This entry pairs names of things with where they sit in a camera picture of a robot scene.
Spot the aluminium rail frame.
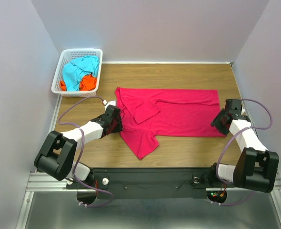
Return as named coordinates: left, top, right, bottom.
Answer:
left=17, top=63, right=281, bottom=229

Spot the pink t-shirt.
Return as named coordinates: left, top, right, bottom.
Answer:
left=114, top=87, right=224, bottom=160

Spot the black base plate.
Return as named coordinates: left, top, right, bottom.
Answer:
left=66, top=168, right=236, bottom=201

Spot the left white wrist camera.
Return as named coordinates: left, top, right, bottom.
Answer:
left=102, top=100, right=116, bottom=108

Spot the orange t-shirt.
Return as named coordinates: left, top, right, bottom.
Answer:
left=70, top=74, right=97, bottom=91

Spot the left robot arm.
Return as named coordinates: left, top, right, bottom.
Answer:
left=34, top=104, right=123, bottom=188

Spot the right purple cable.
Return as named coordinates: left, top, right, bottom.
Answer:
left=209, top=98, right=273, bottom=206

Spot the white plastic basket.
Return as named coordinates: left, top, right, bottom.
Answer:
left=51, top=48, right=103, bottom=97

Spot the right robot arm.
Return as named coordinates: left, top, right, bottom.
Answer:
left=207, top=99, right=279, bottom=193

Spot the light blue t-shirt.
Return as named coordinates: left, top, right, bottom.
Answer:
left=60, top=56, right=100, bottom=91

